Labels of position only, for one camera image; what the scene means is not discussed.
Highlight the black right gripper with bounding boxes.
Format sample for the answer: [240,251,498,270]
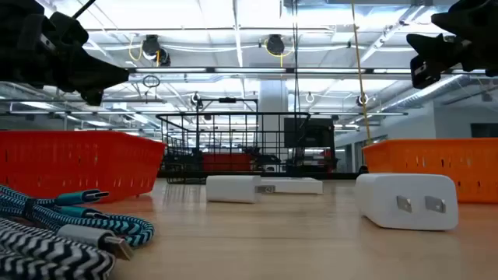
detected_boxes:
[406,0,498,77]

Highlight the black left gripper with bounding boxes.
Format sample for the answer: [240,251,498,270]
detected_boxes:
[0,0,130,93]

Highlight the orange plastic basket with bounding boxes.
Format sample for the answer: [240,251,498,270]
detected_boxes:
[361,138,498,205]

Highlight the white wall charger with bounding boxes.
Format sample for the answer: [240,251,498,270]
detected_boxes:
[205,174,276,205]
[355,173,460,232]

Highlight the black white braided USB cable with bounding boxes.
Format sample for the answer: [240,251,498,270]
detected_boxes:
[0,216,134,280]

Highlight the white product box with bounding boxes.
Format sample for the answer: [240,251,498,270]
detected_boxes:
[259,177,324,196]

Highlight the red background bin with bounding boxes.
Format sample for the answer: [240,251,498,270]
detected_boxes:
[201,152,254,173]

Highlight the red plastic basket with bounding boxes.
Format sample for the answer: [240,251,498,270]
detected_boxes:
[0,130,168,204]

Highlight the long ceiling light strip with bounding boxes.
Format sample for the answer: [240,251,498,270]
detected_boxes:
[128,67,487,75]

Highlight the black background equipment box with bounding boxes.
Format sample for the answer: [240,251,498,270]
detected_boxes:
[282,117,336,173]

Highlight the white building column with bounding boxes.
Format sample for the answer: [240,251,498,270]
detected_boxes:
[258,79,289,172]

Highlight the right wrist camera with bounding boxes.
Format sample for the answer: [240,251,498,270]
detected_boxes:
[409,54,444,90]

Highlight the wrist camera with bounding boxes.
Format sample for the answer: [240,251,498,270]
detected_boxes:
[79,89,104,107]
[409,54,444,90]

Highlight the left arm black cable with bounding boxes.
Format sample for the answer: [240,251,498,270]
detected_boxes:
[72,0,97,19]

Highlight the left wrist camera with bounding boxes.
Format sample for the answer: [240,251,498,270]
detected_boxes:
[79,89,104,107]

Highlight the silver ceiling duct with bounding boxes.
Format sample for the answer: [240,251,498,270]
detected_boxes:
[380,73,468,114]

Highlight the black ceiling cable reel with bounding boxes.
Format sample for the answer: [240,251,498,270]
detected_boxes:
[141,33,172,68]
[265,33,287,57]

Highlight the black hanging cable loop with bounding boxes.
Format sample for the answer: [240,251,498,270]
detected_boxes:
[142,74,161,89]

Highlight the yellow hanging cable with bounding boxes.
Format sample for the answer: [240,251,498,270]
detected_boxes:
[349,0,373,145]

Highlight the black background gantry frame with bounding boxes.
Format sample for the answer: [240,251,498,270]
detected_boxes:
[195,96,259,172]

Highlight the black wire basket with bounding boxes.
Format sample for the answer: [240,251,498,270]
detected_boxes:
[155,111,312,185]

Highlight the black metal table frame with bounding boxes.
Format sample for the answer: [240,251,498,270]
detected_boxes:
[157,170,363,181]

